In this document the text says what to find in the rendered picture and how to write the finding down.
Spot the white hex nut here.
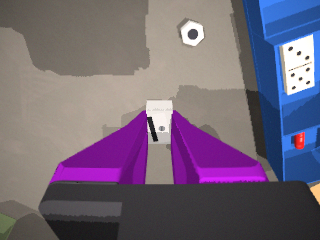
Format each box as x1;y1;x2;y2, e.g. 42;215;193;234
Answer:
181;21;204;46

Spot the cream domino tile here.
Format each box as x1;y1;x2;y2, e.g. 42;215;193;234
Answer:
279;35;314;95

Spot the red aaa battery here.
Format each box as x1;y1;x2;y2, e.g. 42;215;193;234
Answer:
294;132;305;149

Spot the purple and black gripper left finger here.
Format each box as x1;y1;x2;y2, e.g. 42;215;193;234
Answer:
49;110;148;184

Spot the blue open bin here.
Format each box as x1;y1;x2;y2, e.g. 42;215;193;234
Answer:
242;0;320;184

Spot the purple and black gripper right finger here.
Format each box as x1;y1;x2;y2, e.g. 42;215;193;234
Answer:
171;110;269;184

